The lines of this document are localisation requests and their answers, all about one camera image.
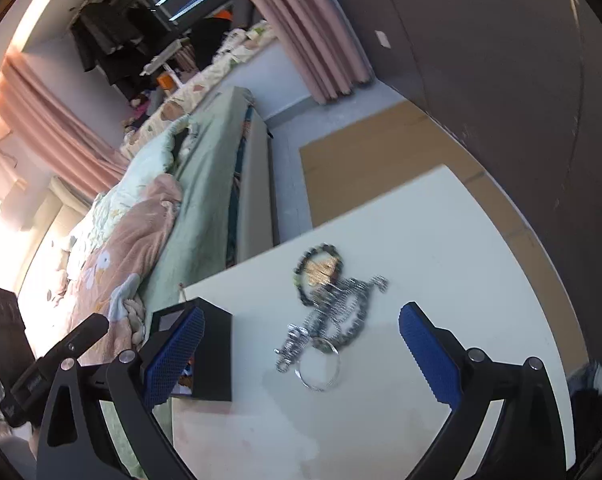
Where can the pink curtain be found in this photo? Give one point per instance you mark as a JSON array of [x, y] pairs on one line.
[[321, 45], [54, 133]]

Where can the left hand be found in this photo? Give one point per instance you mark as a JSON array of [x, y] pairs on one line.
[[33, 440]]

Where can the light green pillow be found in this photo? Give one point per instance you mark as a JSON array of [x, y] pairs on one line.
[[154, 158]]

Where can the pink floral blanket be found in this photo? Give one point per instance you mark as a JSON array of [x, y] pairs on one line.
[[109, 283]]

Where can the patterned window seat cushion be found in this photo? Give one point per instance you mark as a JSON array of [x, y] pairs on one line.
[[239, 47]]

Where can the brown cardboard sheet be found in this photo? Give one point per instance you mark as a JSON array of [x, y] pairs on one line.
[[353, 165]]

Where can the black jewelry box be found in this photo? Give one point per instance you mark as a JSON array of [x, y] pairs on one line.
[[207, 372]]

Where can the hanging dark clothes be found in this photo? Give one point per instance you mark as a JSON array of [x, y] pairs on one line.
[[119, 43]]

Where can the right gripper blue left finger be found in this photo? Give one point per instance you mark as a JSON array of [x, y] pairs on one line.
[[175, 334]]

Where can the green bed mattress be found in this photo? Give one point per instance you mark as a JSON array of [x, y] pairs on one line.
[[225, 216]]

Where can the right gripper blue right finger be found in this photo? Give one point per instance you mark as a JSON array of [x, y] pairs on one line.
[[440, 370]]

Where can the pink curtain left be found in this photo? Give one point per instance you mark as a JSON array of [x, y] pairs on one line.
[[54, 133]]

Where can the gold butterfly pendant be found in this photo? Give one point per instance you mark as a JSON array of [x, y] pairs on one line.
[[321, 272]]

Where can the pink curtain right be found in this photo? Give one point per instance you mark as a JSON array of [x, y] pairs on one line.
[[321, 45]]

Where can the white wall socket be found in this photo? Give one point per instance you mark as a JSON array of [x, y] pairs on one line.
[[383, 39]]

